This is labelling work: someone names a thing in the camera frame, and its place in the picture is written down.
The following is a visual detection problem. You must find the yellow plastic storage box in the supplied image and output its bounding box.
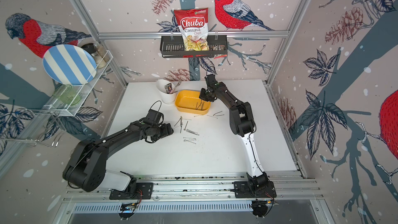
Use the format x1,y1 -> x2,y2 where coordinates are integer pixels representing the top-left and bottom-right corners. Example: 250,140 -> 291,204
175,90 -> 211,115

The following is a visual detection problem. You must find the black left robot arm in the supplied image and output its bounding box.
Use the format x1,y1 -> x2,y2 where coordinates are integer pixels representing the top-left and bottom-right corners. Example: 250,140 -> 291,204
62,110 -> 174,192

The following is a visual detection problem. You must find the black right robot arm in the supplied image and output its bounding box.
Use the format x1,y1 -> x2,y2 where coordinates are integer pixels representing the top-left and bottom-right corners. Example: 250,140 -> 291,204
200,74 -> 269,195

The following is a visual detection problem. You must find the white utensil holder cup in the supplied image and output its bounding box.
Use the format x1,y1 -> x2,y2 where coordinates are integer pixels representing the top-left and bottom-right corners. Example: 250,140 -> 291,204
156,79 -> 182,104

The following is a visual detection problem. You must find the red cassava chips bag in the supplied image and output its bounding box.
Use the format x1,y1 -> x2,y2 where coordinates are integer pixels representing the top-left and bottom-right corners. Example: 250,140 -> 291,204
174,8 -> 209,51

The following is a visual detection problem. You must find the light spice jar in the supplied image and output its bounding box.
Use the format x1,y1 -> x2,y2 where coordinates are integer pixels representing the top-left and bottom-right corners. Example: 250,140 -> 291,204
95,44 -> 110,63

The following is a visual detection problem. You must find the green glass cup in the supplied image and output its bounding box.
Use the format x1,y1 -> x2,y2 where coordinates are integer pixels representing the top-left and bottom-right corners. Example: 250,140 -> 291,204
53,85 -> 81,106

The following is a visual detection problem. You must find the dark lid spice jar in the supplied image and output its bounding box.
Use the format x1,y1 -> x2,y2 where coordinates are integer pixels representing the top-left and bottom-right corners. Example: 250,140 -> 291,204
81,43 -> 101,64

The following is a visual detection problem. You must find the blue white striped plate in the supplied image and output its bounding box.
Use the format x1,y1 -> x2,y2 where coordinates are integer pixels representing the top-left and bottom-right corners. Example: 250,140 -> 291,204
42,45 -> 97,86

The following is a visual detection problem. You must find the black wire wall basket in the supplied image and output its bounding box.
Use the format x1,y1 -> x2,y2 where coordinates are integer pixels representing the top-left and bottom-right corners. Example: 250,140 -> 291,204
160,35 -> 228,58

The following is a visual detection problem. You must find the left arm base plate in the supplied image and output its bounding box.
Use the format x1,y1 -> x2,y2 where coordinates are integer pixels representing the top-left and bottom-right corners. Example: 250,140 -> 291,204
109,172 -> 154,200

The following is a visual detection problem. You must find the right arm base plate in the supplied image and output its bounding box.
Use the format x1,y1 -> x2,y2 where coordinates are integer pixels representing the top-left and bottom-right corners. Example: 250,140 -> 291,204
231,172 -> 277,199

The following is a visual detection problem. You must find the clear wire wall shelf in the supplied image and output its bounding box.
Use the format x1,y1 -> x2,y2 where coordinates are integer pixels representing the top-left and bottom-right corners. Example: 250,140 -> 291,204
36,45 -> 114,117

